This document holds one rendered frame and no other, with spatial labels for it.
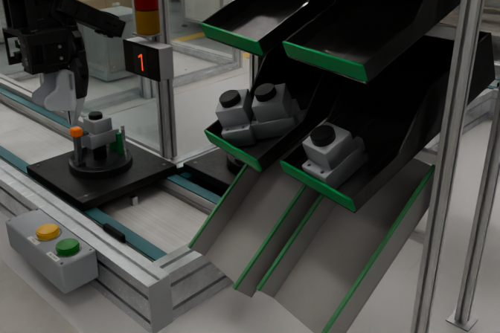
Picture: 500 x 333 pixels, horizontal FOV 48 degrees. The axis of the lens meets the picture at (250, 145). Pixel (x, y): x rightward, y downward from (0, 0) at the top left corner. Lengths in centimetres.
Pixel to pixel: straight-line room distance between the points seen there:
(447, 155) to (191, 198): 65
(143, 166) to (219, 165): 17
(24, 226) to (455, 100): 80
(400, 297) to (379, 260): 34
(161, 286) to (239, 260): 15
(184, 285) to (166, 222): 21
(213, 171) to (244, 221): 35
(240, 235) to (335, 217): 16
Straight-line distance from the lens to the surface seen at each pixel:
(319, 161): 69
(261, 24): 77
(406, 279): 114
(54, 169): 132
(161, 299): 97
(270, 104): 76
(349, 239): 82
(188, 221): 117
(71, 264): 103
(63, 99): 85
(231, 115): 79
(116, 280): 102
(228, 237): 92
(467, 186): 151
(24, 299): 113
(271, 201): 90
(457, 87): 70
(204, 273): 102
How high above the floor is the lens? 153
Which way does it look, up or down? 24 degrees down
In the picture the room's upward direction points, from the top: straight up
